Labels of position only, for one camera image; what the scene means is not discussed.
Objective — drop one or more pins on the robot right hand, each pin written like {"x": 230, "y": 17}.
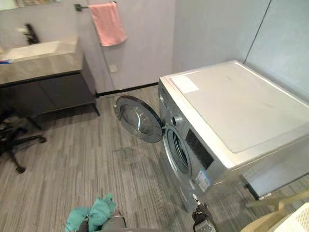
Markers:
{"x": 201, "y": 213}

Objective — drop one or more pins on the white wall socket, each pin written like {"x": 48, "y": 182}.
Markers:
{"x": 114, "y": 68}

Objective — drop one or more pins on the white sink basin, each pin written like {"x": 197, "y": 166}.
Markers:
{"x": 33, "y": 50}

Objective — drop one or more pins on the white woven laundry basket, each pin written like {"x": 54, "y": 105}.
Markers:
{"x": 298, "y": 220}

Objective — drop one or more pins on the small blue item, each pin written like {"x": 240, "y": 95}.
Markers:
{"x": 5, "y": 62}

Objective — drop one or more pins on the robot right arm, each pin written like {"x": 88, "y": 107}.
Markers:
{"x": 205, "y": 227}

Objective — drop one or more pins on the wall mirror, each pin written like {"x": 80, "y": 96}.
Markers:
{"x": 29, "y": 3}

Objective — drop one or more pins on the pink towel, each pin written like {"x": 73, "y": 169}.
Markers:
{"x": 108, "y": 24}

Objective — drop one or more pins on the black office chair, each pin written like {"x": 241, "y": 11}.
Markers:
{"x": 14, "y": 137}

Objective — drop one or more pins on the silver washing machine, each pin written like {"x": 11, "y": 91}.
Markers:
{"x": 236, "y": 108}

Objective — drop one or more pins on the teal garment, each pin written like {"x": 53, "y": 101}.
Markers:
{"x": 96, "y": 212}

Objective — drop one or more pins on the black towel bar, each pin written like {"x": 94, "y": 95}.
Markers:
{"x": 80, "y": 6}

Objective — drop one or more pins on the round washing machine door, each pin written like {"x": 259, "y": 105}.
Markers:
{"x": 140, "y": 120}

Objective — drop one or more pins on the black faucet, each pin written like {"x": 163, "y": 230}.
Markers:
{"x": 31, "y": 33}

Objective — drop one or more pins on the dark vanity cabinet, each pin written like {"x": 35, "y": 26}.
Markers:
{"x": 48, "y": 91}

